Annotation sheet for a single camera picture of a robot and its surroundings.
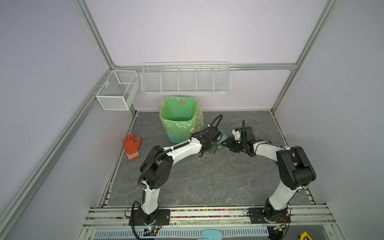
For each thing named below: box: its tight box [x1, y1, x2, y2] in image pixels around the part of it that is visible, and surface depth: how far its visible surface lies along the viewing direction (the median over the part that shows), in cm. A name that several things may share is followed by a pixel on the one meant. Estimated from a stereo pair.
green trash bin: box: [159, 96, 197, 144], surface depth 95 cm
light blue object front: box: [202, 229, 223, 240], surface depth 70 cm
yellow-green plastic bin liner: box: [158, 96, 205, 133], surface depth 92 cm
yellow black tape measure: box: [299, 231, 313, 240], surface depth 68 cm
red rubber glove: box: [123, 132, 142, 161], surface depth 104 cm
